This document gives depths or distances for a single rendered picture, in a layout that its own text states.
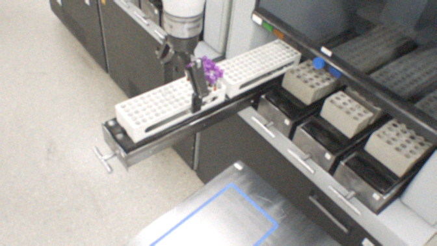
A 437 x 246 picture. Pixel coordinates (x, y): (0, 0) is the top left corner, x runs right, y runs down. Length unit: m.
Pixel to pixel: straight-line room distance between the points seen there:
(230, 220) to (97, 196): 1.12
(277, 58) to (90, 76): 1.53
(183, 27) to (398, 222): 0.71
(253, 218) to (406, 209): 0.44
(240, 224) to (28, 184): 1.34
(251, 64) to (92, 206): 1.05
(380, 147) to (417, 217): 0.20
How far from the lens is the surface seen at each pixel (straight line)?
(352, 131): 1.07
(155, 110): 0.99
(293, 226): 0.87
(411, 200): 1.10
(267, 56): 1.22
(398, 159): 1.03
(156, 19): 1.54
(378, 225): 1.08
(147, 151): 1.00
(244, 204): 0.87
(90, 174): 1.96
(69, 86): 2.45
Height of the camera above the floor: 1.55
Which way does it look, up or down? 45 degrees down
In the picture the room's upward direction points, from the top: 7 degrees clockwise
